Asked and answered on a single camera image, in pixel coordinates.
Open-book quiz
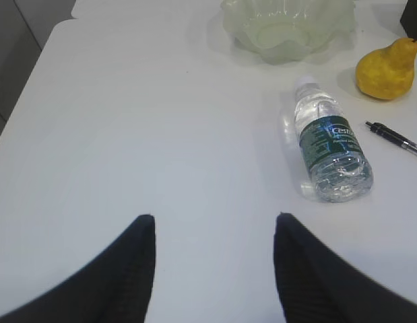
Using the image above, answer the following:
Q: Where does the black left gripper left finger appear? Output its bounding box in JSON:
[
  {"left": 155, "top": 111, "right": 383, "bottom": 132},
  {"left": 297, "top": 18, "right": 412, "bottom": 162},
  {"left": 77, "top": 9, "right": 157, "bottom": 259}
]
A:
[{"left": 0, "top": 215, "right": 156, "bottom": 322}]

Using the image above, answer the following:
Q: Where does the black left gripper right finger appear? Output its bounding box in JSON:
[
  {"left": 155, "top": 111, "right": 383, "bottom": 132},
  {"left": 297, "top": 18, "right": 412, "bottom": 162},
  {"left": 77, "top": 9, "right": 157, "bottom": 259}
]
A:
[{"left": 274, "top": 213, "right": 417, "bottom": 322}]

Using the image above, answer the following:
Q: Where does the clear water bottle green label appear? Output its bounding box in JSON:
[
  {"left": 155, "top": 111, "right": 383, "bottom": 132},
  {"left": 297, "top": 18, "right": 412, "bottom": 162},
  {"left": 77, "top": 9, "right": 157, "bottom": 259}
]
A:
[{"left": 294, "top": 75, "right": 373, "bottom": 203}]

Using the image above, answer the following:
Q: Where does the yellow pear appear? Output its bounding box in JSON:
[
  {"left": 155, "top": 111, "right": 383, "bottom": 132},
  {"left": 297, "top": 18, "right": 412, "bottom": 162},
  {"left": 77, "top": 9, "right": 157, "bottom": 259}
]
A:
[{"left": 355, "top": 38, "right": 417, "bottom": 101}]

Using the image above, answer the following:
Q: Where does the black pen far left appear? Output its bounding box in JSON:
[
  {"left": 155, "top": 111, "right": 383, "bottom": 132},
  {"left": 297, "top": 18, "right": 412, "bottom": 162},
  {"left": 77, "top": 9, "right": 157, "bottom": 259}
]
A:
[{"left": 365, "top": 121, "right": 417, "bottom": 156}]

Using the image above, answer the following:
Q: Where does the pale green wavy glass plate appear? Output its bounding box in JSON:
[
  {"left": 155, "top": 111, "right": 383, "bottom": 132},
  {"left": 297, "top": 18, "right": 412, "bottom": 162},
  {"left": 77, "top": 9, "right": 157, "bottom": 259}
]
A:
[{"left": 221, "top": 0, "right": 356, "bottom": 64}]

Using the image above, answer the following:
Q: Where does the black square pen holder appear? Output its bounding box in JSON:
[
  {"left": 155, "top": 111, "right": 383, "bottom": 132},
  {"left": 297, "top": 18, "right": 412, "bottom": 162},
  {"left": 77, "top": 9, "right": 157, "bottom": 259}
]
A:
[{"left": 400, "top": 0, "right": 417, "bottom": 40}]

